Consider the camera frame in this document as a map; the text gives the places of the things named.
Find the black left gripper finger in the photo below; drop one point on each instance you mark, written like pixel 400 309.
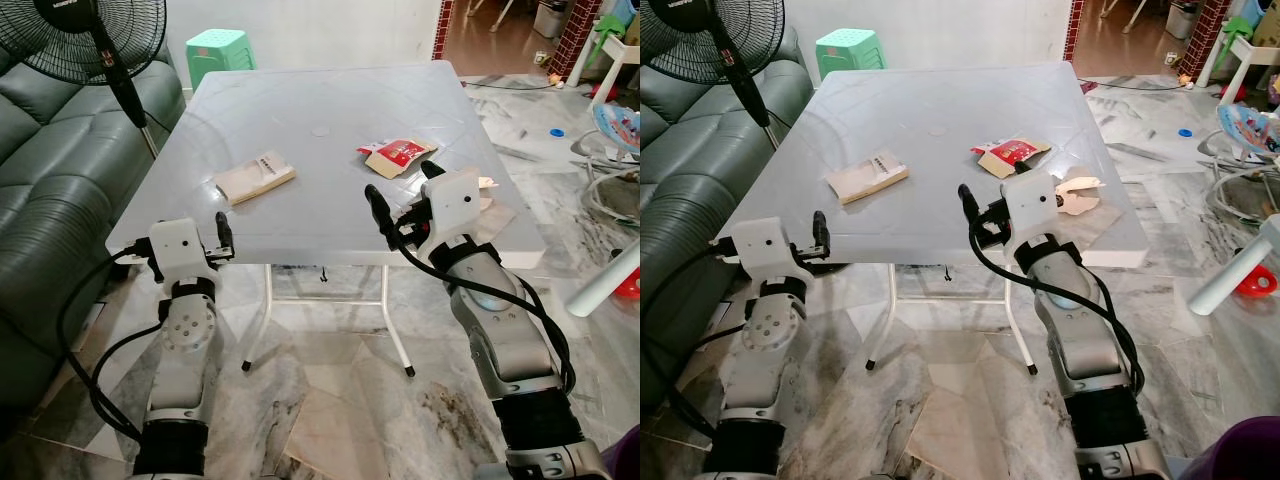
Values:
pixel 821 230
pixel 225 230

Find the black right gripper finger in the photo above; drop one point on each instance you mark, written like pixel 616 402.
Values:
pixel 973 210
pixel 382 210
pixel 432 171
pixel 1022 170

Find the pale paper wrapper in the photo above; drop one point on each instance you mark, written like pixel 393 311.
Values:
pixel 1080 200
pixel 488 183

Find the beige paper packet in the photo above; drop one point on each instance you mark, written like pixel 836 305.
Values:
pixel 868 178
pixel 255 178

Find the grey waste bin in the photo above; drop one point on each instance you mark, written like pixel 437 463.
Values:
pixel 550 20
pixel 1183 20

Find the red beige snack packet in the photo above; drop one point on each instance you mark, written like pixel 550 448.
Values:
pixel 400 155
pixel 1012 155

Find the white folding table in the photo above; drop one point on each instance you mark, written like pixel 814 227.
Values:
pixel 330 110
pixel 940 100

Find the green leather sofa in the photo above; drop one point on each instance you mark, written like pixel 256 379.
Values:
pixel 50 180
pixel 680 200

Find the red brick pillar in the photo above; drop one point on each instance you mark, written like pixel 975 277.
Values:
pixel 1213 25
pixel 588 22
pixel 1075 30

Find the black standing fan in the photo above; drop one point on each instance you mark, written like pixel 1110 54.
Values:
pixel 745 80
pixel 120 80

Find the green plastic stool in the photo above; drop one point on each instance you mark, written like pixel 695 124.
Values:
pixel 220 50
pixel 850 50

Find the colourful baby bouncer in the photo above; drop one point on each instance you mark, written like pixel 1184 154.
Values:
pixel 615 125
pixel 1245 125

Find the red round toy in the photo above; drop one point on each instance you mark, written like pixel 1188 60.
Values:
pixel 628 285
pixel 1255 285

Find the white plastic side table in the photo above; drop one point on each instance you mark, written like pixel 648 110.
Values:
pixel 1235 50
pixel 612 52

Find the green plastic toy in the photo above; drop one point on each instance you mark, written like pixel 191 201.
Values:
pixel 612 28
pixel 1242 28

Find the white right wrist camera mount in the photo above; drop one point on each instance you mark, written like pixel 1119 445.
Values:
pixel 1035 205
pixel 455 205

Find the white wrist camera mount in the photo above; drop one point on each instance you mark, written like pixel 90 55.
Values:
pixel 178 250
pixel 1035 205
pixel 455 205
pixel 768 250

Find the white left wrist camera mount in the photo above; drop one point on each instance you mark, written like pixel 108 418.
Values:
pixel 768 250
pixel 178 250

